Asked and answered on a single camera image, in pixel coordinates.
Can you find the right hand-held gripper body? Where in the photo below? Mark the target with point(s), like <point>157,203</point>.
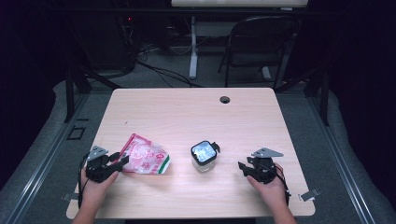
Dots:
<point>263,171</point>

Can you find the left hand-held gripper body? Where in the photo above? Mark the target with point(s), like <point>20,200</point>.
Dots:
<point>97,169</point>

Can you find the red and white plastic bag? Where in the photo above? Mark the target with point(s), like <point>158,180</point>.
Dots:
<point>143,155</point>

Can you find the person's left hand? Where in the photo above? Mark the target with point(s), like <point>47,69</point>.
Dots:
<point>93,191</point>

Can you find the person's right hand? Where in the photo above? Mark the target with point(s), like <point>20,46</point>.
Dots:
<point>274,191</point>

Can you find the black folding chair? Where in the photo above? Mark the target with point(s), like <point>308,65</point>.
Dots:
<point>261,59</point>

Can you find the white standing desk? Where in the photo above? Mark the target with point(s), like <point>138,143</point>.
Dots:
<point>193,62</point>

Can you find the dark equipment rack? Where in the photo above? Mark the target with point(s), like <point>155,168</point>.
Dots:
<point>124,37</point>

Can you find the grey metal table bracket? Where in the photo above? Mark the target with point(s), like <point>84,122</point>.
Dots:
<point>70,196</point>
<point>308,195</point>

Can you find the aluminium floor rail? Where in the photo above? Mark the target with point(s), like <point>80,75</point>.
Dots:
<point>342,165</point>
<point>40,168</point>

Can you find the black metal frame post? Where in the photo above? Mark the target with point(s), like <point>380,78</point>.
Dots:
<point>324,102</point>
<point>70,99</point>

